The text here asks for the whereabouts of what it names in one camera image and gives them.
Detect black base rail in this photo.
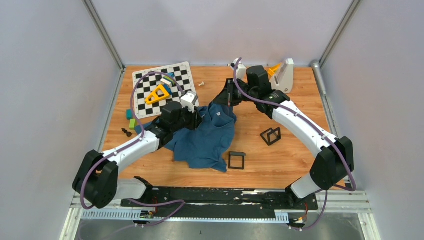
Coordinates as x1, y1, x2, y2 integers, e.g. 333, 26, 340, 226
139, 186, 319, 219

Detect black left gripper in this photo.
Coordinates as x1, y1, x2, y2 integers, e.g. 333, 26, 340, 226
171, 103, 205, 133

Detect green block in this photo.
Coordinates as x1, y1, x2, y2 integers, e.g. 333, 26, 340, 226
129, 118, 137, 130

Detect black white checkerboard sheet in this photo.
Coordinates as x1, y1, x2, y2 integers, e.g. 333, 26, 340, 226
132, 61, 196, 119

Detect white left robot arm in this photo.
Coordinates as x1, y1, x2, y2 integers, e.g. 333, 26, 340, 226
72, 101, 203, 210

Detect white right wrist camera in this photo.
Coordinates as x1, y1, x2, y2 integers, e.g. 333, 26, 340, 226
228, 57, 247, 80

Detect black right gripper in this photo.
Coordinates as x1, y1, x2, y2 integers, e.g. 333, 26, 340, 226
213, 78, 258, 107

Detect teal block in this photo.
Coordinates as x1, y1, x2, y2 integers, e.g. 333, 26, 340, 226
126, 109, 133, 120

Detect blue shirt garment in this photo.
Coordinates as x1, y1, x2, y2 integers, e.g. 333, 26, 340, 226
135, 101, 238, 173

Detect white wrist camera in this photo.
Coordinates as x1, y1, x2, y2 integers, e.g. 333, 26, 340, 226
228, 57, 247, 80
180, 90, 198, 113

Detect white wedge stand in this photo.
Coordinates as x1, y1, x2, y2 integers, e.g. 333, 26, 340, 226
269, 58, 294, 94

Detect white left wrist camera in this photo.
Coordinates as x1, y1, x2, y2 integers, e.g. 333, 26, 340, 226
180, 90, 198, 113

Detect black chess piece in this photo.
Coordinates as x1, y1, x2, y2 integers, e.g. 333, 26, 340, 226
121, 128, 132, 138

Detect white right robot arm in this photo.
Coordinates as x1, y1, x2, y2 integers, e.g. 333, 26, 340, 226
213, 62, 354, 209

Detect black square frame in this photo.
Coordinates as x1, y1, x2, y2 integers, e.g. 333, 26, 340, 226
228, 151, 247, 170

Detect yellow triangle frame toy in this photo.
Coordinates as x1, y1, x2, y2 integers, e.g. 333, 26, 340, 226
145, 84, 172, 105

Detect yellow plastic piece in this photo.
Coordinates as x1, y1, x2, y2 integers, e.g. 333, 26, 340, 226
267, 62, 283, 77

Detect stacked colour blocks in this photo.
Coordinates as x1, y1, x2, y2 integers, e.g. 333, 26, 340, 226
160, 72, 176, 95

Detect black wire cube frame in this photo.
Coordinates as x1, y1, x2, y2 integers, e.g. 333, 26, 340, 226
260, 127, 282, 146

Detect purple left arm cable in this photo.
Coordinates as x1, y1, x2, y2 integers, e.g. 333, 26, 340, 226
80, 71, 186, 229

